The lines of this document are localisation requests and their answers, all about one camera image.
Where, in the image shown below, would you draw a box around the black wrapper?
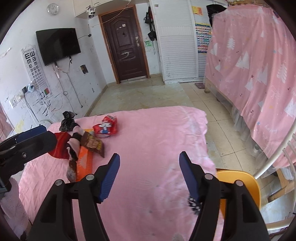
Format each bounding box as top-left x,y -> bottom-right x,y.
59,111 -> 78,132

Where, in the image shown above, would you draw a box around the orange trash bucket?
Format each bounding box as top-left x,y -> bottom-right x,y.
217,170 -> 262,225

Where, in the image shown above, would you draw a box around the brown snack wrapper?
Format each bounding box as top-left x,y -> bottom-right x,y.
80,132 -> 105,158

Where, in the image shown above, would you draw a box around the orange snack package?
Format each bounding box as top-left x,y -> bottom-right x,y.
76,146 -> 93,181

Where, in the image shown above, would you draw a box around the red white snack bag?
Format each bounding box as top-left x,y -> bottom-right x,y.
93,115 -> 117,138

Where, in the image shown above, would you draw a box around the eye chart poster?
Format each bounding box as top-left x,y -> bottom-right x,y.
21,45 -> 52,97

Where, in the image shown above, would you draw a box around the white metal chair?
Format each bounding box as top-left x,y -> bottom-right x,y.
263,134 -> 295,232

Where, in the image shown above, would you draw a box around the pink bed sheet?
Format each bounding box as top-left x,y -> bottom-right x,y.
18,106 -> 216,240

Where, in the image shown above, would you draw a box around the dark brown door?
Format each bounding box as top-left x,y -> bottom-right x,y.
99,6 -> 150,84

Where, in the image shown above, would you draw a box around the small maroon floor mat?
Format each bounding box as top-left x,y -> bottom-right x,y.
195,82 -> 205,89

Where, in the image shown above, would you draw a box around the black hanging bags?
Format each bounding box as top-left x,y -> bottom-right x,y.
144,6 -> 157,41

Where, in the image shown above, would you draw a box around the pink tree-print curtain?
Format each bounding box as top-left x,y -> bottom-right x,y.
205,4 -> 295,157

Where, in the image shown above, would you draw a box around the white louvered wardrobe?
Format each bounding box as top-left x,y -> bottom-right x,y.
149,1 -> 213,84

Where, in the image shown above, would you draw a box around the white wall socket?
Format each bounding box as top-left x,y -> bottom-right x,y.
10,91 -> 27,108

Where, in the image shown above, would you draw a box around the black wall television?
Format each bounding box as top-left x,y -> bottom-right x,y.
36,28 -> 81,66

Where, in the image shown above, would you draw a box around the round wall clock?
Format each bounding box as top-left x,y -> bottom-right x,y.
47,3 -> 59,16

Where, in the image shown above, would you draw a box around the white security camera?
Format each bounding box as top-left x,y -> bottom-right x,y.
86,6 -> 95,19

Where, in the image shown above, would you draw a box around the colourful wall chart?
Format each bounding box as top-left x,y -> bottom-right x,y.
195,22 -> 212,54

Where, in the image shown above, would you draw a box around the yellow orange wall poster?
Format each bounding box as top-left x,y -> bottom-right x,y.
192,6 -> 203,16

